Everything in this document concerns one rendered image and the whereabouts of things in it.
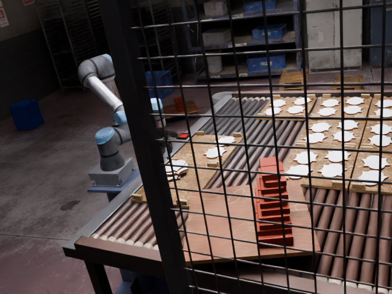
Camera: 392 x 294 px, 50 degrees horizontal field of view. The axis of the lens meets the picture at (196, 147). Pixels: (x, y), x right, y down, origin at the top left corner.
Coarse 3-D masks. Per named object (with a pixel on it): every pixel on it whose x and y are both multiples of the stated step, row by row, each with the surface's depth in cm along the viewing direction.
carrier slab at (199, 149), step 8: (200, 136) 281; (208, 136) 279; (224, 136) 275; (232, 136) 272; (192, 144) 272; (200, 144) 270; (208, 144) 268; (184, 152) 262; (200, 152) 259; (232, 152) 254; (192, 160) 250; (200, 160) 248; (208, 160) 247; (224, 160) 244
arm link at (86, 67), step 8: (80, 64) 234; (88, 64) 233; (80, 72) 230; (88, 72) 230; (96, 72) 236; (80, 80) 231; (88, 80) 229; (96, 80) 228; (96, 88) 226; (104, 88) 226; (104, 96) 224; (112, 96) 224; (112, 104) 222; (120, 104) 221; (120, 112) 218; (120, 120) 218
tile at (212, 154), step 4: (216, 148) 258; (220, 148) 257; (208, 152) 254; (212, 152) 253; (216, 152) 252; (220, 152) 252; (224, 152) 252; (208, 156) 249; (212, 156) 248; (216, 156) 248; (220, 156) 248
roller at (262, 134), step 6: (270, 120) 291; (270, 126) 285; (264, 132) 275; (258, 138) 268; (252, 150) 255; (240, 162) 242; (246, 162) 245; (234, 168) 237; (240, 168) 238; (234, 174) 231; (228, 180) 225; (222, 186) 221; (228, 186) 222
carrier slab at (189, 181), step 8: (192, 168) 241; (184, 176) 234; (192, 176) 232; (200, 176) 231; (208, 176) 229; (176, 184) 227; (184, 184) 225; (192, 184) 224; (200, 184) 223; (144, 192) 224; (184, 192) 218; (136, 200) 219; (144, 200) 217
